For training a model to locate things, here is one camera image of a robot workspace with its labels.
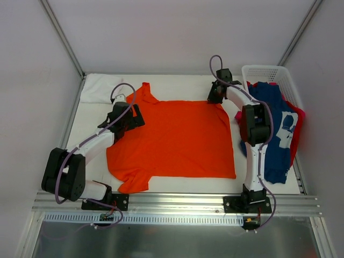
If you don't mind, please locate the orange t shirt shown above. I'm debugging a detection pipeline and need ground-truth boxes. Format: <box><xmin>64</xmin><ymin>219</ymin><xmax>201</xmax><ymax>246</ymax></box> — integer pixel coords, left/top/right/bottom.
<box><xmin>106</xmin><ymin>82</ymin><xmax>236</xmax><ymax>194</ymax></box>

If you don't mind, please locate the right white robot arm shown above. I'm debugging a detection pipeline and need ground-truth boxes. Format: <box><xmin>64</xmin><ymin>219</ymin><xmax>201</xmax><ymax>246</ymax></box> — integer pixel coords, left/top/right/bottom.
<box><xmin>207</xmin><ymin>68</ymin><xmax>274</xmax><ymax>213</ymax></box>

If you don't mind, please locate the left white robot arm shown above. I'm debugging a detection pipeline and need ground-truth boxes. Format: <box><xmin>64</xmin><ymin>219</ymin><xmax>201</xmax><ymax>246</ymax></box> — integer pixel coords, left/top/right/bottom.
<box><xmin>41</xmin><ymin>101</ymin><xmax>145</xmax><ymax>210</ymax></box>

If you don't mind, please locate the folded white t shirt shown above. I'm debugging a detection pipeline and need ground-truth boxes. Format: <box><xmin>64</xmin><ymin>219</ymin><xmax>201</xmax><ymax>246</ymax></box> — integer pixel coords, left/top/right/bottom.
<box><xmin>80</xmin><ymin>74</ymin><xmax>124</xmax><ymax>104</ymax></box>

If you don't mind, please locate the white plastic basket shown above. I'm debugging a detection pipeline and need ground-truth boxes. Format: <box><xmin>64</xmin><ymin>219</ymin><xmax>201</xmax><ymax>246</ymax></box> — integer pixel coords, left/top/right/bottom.
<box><xmin>241</xmin><ymin>64</ymin><xmax>305</xmax><ymax>117</ymax></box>

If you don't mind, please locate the blue printed t shirt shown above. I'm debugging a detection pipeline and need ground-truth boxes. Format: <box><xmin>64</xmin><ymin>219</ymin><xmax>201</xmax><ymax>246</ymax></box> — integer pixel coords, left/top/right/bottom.
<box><xmin>248</xmin><ymin>82</ymin><xmax>298</xmax><ymax>184</ymax></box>

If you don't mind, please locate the red t shirt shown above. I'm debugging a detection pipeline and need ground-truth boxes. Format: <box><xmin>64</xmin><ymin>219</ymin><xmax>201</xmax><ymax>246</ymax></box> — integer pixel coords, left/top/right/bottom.
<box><xmin>249</xmin><ymin>83</ymin><xmax>305</xmax><ymax>164</ymax></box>

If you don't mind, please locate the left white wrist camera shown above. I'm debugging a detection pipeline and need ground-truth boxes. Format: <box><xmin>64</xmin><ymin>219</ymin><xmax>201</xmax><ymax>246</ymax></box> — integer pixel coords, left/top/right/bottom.
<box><xmin>111</xmin><ymin>94</ymin><xmax>126</xmax><ymax>105</ymax></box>

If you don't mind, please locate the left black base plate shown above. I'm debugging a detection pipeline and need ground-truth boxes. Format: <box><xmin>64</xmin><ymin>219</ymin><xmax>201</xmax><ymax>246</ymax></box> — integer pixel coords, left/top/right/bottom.
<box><xmin>81</xmin><ymin>192</ymin><xmax>129</xmax><ymax>211</ymax></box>

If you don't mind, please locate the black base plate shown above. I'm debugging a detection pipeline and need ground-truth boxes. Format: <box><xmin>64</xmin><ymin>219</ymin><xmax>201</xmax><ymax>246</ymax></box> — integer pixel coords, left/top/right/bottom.
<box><xmin>223</xmin><ymin>196</ymin><xmax>272</xmax><ymax>214</ymax></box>
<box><xmin>81</xmin><ymin>192</ymin><xmax>129</xmax><ymax>211</ymax></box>

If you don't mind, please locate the white slotted cable duct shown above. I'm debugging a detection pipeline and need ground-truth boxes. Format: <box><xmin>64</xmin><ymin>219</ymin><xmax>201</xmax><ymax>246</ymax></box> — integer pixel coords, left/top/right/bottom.
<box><xmin>44</xmin><ymin>212</ymin><xmax>243</xmax><ymax>226</ymax></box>

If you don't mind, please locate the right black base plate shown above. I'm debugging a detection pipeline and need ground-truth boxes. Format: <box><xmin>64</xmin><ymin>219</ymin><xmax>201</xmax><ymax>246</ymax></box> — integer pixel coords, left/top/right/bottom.
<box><xmin>223</xmin><ymin>196</ymin><xmax>272</xmax><ymax>214</ymax></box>

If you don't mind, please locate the aluminium mounting rail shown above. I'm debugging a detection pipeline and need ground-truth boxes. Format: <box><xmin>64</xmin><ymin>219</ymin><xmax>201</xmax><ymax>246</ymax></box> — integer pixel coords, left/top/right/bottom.
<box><xmin>32</xmin><ymin>191</ymin><xmax>324</xmax><ymax>217</ymax></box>

